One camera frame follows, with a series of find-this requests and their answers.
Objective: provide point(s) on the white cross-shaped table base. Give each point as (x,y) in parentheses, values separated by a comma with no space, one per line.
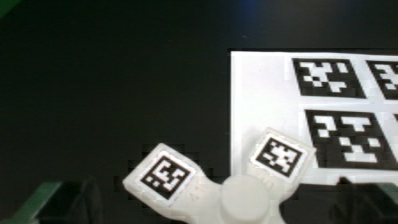
(240,201)

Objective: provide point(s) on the white marker sheet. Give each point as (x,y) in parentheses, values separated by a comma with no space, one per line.
(322,96)

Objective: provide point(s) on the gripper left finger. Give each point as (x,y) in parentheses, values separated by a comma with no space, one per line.
(65,203)

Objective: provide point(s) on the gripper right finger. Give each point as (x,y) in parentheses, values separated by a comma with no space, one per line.
(367,203)

